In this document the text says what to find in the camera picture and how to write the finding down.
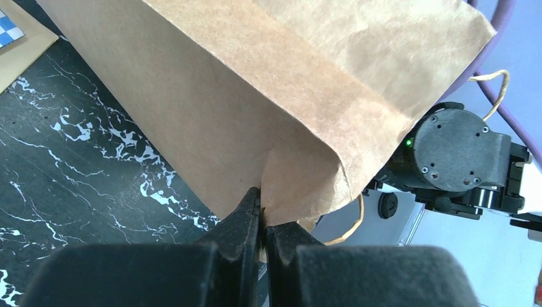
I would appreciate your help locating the checkered paper sheet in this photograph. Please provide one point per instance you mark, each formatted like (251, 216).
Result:
(11, 33)

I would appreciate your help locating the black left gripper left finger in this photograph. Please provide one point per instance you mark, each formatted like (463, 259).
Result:
(219, 269)

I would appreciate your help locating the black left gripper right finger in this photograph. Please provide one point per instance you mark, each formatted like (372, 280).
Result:
(304, 272)

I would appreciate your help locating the brown paper bag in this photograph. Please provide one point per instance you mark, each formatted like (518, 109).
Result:
(306, 100)

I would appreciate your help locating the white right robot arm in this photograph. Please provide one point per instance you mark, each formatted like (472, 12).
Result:
(453, 163)

